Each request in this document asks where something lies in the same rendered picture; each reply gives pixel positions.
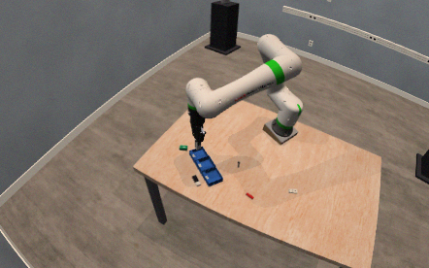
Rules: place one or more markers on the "blue rack of bins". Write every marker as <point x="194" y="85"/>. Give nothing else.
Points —
<point x="206" y="166"/>

